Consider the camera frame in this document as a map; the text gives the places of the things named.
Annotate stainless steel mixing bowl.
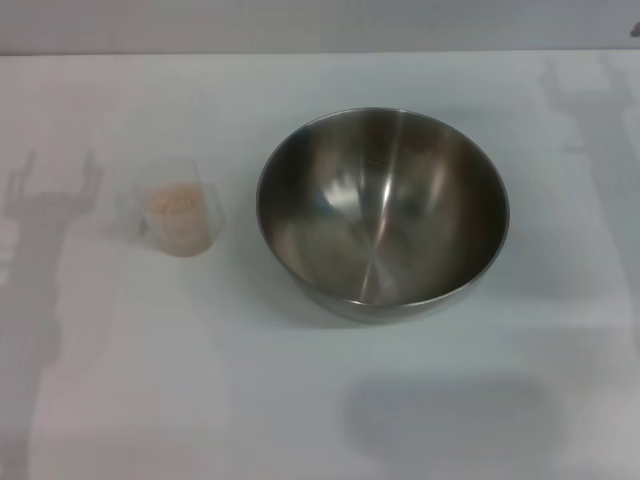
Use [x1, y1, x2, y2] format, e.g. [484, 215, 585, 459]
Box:
[255, 106, 511, 324]

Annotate white rice grains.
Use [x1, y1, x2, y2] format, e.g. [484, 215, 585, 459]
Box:
[141, 183, 210, 258]

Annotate clear plastic measuring cup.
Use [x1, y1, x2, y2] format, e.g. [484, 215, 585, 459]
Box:
[117, 156, 227, 259]

